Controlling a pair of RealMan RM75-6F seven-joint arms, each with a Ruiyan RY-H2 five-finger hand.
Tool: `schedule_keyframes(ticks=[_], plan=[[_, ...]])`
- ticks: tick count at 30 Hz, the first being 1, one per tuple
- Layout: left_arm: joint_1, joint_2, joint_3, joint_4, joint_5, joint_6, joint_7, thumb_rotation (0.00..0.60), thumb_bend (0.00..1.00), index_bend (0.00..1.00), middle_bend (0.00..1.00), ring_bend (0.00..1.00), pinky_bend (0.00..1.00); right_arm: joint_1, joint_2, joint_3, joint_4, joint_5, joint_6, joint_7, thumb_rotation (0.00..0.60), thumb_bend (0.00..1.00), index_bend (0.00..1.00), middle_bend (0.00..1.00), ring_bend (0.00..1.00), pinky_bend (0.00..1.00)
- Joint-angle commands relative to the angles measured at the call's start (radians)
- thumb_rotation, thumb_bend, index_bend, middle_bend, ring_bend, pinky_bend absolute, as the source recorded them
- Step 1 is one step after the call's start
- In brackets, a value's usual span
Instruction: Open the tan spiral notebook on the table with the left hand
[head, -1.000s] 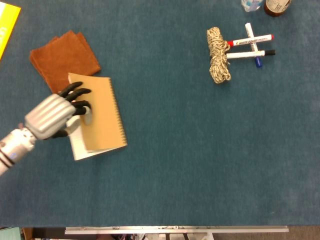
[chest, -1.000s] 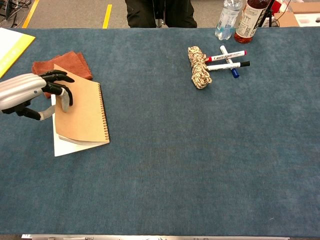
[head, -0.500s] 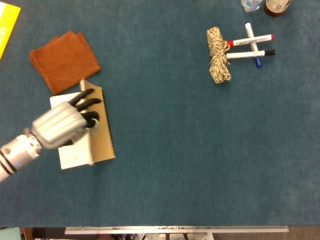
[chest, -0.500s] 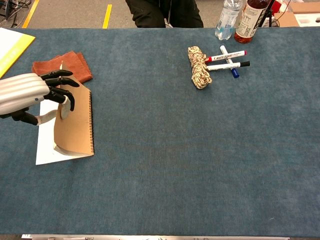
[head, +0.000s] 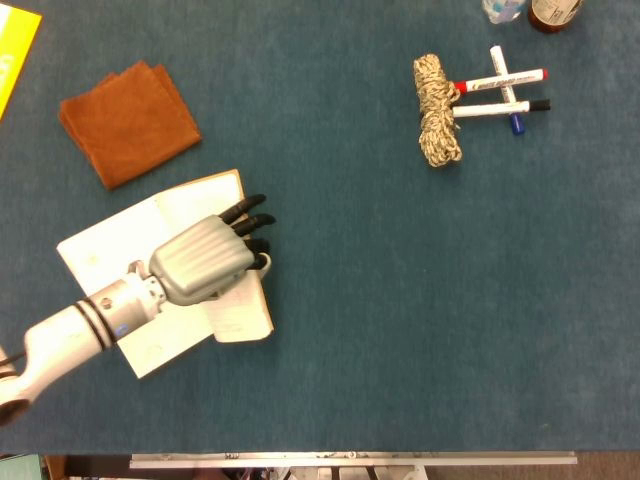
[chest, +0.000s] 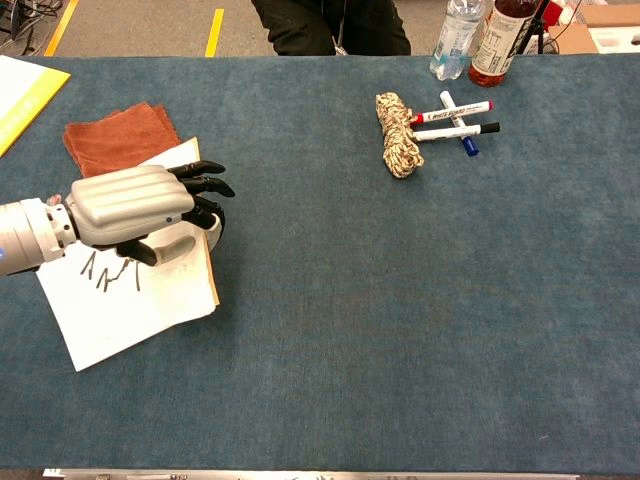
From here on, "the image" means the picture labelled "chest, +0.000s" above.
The amber drink bottle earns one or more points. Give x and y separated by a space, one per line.
495 50

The black tripod stand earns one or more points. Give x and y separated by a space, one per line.
536 30

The yellow spiral notebook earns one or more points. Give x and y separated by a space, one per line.
125 320

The brown cardboard box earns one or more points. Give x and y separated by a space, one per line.
572 40

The black whiteboard marker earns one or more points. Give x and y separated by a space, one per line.
450 132

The blue felt table cover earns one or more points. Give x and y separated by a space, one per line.
350 300

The metal table edge rail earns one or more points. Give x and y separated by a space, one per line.
300 475

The folded brown cloth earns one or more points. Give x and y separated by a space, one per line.
115 135

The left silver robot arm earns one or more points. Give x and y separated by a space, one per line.
25 235

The blue whiteboard marker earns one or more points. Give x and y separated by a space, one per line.
470 146

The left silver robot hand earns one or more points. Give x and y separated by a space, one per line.
125 205

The red whiteboard marker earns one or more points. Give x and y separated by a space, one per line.
452 112

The clear plastic water bottle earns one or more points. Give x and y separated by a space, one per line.
455 45

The seated person black trousers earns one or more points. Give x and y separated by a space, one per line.
310 25

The yellow and white booklet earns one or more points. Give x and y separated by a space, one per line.
25 95

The white box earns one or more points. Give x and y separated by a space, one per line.
617 40

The yellow floor tape strip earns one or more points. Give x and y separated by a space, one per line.
215 32
61 27

